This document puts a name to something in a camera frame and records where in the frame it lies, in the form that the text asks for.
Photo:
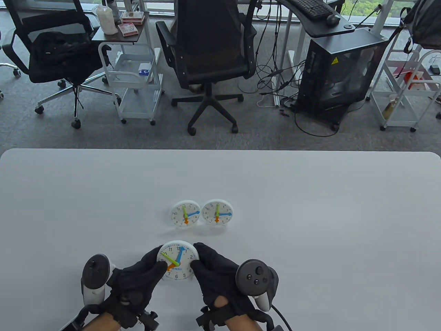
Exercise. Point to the person's left hand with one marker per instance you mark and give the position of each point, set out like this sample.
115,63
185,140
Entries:
132,282

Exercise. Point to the person's right hand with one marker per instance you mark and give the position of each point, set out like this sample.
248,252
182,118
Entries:
217,276

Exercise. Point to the white teaching clock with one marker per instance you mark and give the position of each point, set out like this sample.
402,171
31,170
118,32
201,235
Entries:
179,274
211,215
177,210

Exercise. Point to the person's left forearm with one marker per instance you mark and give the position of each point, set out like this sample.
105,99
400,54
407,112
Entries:
101,324

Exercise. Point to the person's right forearm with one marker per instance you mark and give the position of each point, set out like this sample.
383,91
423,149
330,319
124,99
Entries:
241,324

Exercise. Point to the black white handheld controller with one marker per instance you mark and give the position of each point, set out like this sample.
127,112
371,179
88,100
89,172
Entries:
256,276
94,272

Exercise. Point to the white cart with dark top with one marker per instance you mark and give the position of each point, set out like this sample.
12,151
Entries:
136,103

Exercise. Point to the blue white small box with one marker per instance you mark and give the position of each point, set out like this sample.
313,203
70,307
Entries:
144,72

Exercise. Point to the yellowish bottle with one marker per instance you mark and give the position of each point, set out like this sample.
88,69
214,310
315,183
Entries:
389,108

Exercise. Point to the black high-back office chair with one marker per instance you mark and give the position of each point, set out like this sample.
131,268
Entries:
206,34

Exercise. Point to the black bag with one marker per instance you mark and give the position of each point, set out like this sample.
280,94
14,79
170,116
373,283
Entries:
62,51

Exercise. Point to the black computer tower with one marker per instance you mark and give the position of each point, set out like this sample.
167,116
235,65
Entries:
344,69

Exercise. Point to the red card box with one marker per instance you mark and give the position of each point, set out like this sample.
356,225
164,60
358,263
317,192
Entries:
128,30

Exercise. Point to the translucent white container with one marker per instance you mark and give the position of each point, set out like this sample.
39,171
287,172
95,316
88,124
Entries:
106,22

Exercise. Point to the red patterned box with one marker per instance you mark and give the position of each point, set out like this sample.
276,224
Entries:
132,15

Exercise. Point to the black desk with white legs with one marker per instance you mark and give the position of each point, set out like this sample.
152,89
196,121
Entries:
324,29

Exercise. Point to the dark bottle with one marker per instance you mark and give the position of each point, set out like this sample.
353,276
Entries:
113,8

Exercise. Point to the black mesh office chair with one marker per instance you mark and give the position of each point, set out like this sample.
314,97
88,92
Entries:
48,20

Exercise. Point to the orange item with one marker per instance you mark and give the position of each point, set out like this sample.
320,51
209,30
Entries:
413,76

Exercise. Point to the black computer mouse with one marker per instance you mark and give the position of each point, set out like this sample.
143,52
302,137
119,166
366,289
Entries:
332,19

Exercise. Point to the black keyboard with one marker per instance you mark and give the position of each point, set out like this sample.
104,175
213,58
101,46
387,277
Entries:
311,7

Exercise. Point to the small black device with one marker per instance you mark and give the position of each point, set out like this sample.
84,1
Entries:
434,70

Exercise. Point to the white desk leg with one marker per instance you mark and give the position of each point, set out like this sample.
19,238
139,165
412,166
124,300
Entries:
380,17

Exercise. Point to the grey backpack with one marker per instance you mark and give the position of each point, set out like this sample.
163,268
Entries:
427,24

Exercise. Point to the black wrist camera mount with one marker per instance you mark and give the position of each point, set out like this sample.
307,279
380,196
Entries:
150,320
206,319

